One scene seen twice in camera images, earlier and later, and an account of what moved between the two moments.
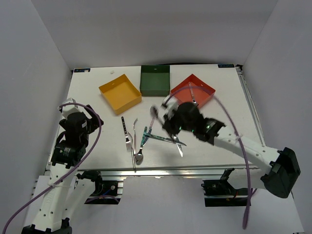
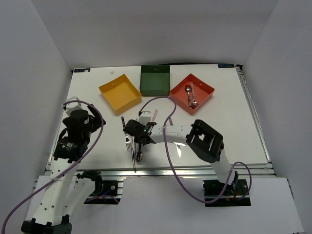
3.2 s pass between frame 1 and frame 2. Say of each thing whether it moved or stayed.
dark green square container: stayed
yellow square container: stayed
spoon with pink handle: stayed
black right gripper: moved
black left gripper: stayed
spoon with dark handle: moved
